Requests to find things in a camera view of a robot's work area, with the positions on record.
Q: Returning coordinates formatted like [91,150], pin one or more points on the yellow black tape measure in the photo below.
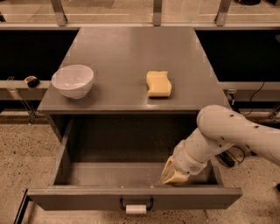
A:
[31,81]

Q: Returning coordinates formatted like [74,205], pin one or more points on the black metal bar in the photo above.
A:
[22,208]

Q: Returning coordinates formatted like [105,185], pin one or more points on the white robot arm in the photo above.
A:
[218,129]

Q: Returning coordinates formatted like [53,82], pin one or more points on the metal railing frame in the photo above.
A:
[90,13]

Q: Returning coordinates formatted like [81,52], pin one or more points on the grey top drawer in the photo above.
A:
[114,162]

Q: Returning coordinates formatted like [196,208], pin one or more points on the black power adapter with cable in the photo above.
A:
[228,159]

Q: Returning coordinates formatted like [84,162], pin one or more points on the yellow sponge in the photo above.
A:
[158,84]

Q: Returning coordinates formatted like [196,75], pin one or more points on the white bowl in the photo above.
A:
[73,81]

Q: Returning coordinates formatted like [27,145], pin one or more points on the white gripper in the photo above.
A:
[186,163]

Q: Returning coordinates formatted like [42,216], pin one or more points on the grey drawer cabinet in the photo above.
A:
[122,56]

